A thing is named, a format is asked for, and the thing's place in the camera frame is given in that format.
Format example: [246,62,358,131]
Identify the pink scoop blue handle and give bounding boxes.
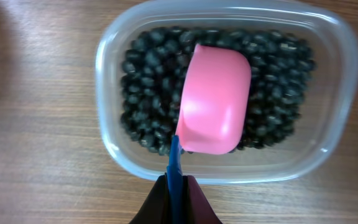
[167,44,251,223]

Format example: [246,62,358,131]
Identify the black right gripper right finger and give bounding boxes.
[183,175,222,224]

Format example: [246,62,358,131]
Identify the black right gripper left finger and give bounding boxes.
[129,175,170,224]

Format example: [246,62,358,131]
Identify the black beans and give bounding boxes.
[120,26,316,156]

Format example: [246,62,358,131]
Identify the clear plastic container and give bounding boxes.
[95,1,358,184]

